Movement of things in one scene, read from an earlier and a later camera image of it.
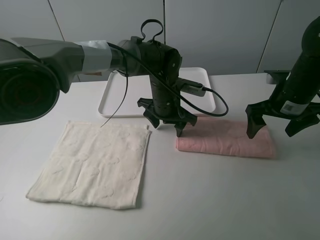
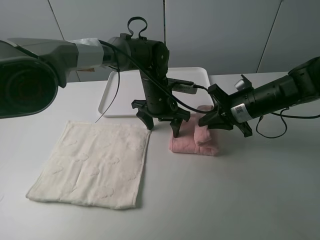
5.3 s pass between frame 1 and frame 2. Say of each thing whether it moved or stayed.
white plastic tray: stayed
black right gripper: moved
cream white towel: stayed
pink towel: moved
